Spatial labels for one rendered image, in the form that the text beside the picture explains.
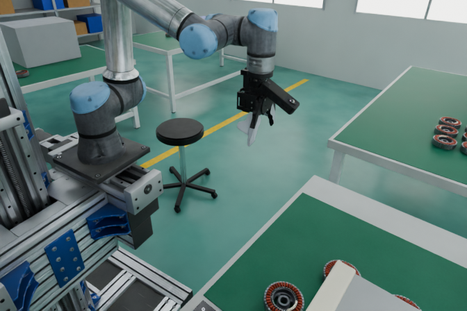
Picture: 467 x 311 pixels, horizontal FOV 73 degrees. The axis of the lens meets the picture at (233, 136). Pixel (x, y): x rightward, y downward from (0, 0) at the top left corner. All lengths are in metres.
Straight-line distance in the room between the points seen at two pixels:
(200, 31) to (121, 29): 0.40
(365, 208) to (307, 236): 0.30
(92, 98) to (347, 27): 4.35
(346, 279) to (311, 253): 0.78
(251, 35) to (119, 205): 0.67
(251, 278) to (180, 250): 1.12
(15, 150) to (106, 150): 0.24
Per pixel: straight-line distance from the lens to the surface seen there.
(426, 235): 1.39
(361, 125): 2.04
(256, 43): 0.82
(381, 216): 1.39
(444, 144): 1.98
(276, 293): 1.03
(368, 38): 4.94
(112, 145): 1.08
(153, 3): 0.79
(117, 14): 1.05
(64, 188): 1.19
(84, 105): 1.02
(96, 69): 3.09
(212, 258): 2.09
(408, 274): 1.22
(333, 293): 0.37
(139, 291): 1.76
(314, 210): 1.32
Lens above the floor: 1.61
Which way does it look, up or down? 29 degrees down
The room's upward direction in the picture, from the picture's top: 1 degrees clockwise
